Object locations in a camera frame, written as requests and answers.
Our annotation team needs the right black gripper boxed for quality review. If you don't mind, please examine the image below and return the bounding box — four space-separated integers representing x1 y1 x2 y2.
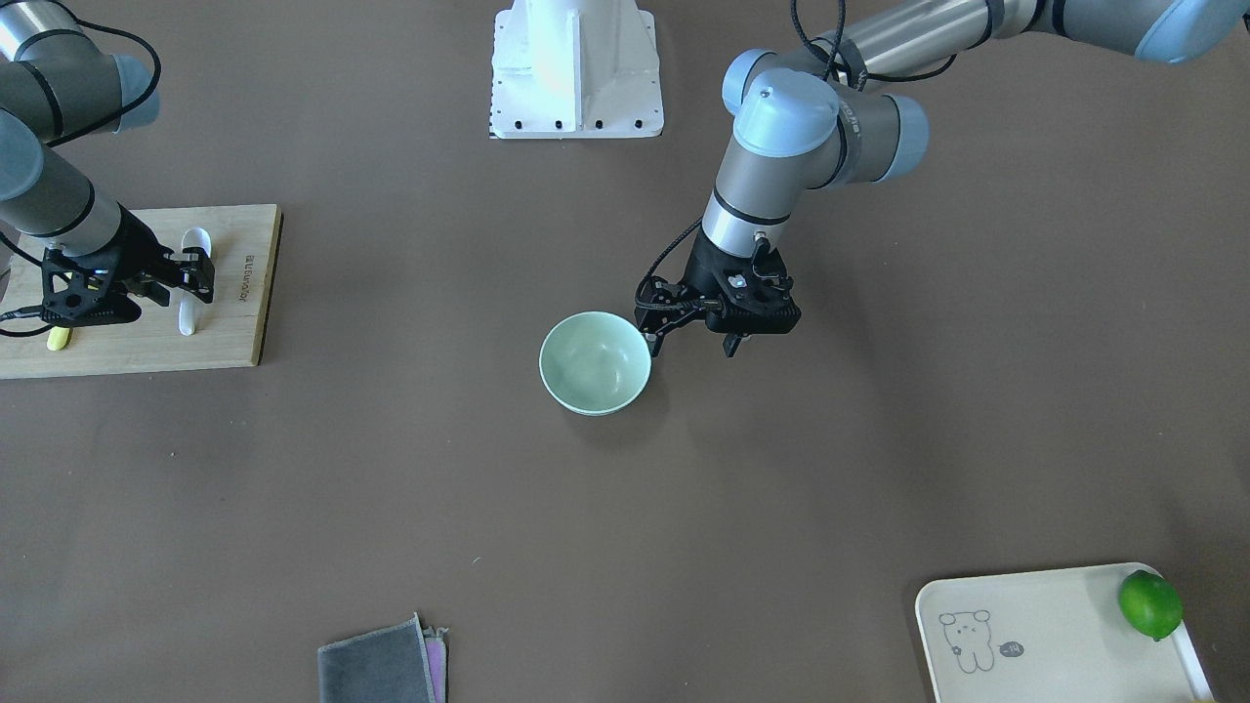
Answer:
39 210 216 326

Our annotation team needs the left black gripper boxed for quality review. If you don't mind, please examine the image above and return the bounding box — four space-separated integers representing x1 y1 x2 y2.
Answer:
635 234 801 357

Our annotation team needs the white ceramic spoon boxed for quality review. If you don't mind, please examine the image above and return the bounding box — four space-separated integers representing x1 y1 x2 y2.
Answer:
178 226 213 336

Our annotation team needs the light green bowl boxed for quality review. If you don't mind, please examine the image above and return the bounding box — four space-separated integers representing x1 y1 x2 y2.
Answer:
538 311 653 417

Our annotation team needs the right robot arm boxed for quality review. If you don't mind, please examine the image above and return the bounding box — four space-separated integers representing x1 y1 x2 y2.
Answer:
1 1 215 331

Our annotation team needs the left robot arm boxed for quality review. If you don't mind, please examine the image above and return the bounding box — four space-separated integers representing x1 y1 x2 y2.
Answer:
635 1 1248 357

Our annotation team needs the wooden cutting board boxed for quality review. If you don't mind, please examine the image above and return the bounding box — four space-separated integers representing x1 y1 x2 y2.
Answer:
1 204 283 380

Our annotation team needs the yellow plastic knife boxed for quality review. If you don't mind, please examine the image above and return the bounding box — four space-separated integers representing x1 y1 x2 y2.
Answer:
46 326 73 352

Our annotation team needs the grey folded cloth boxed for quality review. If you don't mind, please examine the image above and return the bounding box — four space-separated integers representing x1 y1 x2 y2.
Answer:
318 613 449 702

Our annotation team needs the cream tray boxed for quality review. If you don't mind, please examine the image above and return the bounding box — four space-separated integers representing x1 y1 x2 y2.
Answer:
915 563 1214 702

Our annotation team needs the green lime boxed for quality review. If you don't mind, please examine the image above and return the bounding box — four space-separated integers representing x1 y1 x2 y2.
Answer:
1118 569 1185 640

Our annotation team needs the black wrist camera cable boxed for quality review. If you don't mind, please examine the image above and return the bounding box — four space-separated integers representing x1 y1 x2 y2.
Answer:
635 220 706 304

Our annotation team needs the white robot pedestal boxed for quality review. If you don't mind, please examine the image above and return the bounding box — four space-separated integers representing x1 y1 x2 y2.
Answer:
488 1 665 140

